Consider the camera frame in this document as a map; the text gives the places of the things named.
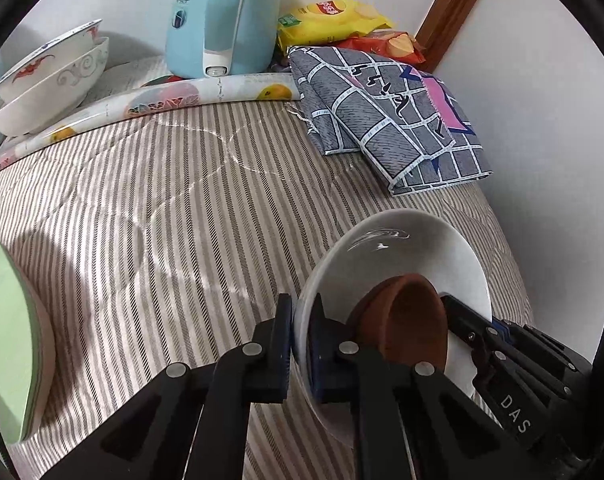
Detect brown small bowl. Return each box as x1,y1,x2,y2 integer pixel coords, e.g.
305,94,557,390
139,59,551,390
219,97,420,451
346,273,448,372

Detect yellow chips bag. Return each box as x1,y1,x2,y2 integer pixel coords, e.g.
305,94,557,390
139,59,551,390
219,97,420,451
277,0,393,51

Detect grey checkered cloth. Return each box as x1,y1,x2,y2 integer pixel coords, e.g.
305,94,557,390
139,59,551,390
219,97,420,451
288,47,492,196

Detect fruit print rolled mat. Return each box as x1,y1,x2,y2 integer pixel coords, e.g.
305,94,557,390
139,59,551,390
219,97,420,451
0,73,300,172

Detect light blue electric kettle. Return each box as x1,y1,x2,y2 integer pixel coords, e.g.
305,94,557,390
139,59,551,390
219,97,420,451
165,0,279,79

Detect red snack bag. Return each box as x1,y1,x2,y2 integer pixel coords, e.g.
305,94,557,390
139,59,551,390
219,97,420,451
334,29,426,65

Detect brown wooden door frame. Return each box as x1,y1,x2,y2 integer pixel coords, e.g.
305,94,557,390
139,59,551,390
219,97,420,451
417,0,478,73

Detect white ceramic bowl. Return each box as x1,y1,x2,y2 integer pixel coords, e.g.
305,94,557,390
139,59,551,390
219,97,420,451
293,209,492,448

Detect green plastic plate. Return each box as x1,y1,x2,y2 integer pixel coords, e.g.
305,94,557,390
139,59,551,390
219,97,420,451
0,244,42,444

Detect large white porcelain bowl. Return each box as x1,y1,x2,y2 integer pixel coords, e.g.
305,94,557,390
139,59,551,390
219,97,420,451
0,37,110,138

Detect blue patterned porcelain bowl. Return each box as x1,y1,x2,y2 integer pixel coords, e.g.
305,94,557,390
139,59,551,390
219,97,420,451
0,18,102,103

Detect striped quilted table cover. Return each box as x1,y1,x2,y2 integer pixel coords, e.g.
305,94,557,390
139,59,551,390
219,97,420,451
0,102,533,479

